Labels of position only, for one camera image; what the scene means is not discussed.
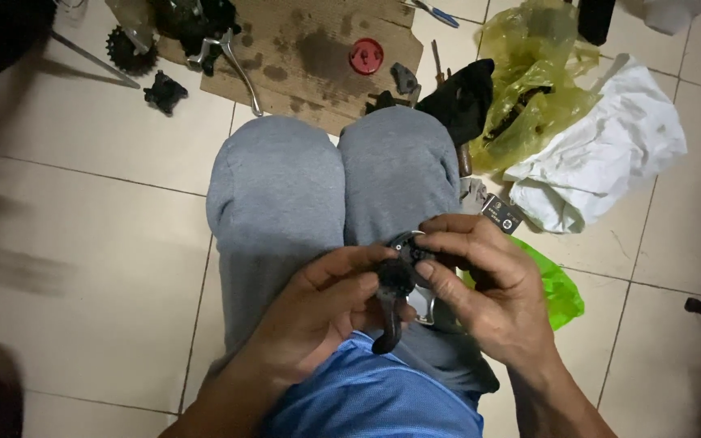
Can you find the silver brake lever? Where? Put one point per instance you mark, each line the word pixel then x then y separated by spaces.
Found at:
pixel 229 64

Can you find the yellow-green plastic bag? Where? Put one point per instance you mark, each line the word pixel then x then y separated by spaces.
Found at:
pixel 533 91

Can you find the black cloth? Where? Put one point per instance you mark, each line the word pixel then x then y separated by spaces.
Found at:
pixel 463 97

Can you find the person's right hand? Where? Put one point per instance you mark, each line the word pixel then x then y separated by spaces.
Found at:
pixel 496 292

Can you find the black object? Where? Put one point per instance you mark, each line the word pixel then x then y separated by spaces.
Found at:
pixel 595 21

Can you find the heap of black bicycle parts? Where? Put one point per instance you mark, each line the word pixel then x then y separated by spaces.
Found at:
pixel 195 24

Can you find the white crumpled cloth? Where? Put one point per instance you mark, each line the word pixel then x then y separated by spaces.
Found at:
pixel 600 146

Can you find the blue mesh shirt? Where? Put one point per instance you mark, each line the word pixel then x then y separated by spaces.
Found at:
pixel 375 392

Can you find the small black mechanical part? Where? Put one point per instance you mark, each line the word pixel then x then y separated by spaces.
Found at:
pixel 165 92

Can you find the grey trousers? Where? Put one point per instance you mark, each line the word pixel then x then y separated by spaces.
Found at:
pixel 332 225

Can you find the small black printed box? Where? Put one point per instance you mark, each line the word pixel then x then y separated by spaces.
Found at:
pixel 501 213

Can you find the black bicycle shifter lever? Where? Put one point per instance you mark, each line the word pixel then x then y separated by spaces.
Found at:
pixel 394 292

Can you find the black bicycle sprocket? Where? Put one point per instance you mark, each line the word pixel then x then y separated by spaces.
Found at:
pixel 131 55

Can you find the silver metal part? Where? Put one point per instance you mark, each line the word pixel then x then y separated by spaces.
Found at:
pixel 422 304

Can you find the thin metal rod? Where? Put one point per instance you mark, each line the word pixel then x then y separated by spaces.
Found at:
pixel 92 59

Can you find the red round plastic cap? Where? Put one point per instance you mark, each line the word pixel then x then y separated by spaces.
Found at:
pixel 366 56

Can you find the person's left hand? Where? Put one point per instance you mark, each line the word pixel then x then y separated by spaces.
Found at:
pixel 308 310

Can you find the bright green plastic bag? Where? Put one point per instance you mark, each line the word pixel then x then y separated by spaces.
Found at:
pixel 554 286

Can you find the stained brown cardboard sheet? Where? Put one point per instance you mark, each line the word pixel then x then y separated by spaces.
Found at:
pixel 326 55

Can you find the small grey metal part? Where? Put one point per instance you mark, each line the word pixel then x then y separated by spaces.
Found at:
pixel 404 78

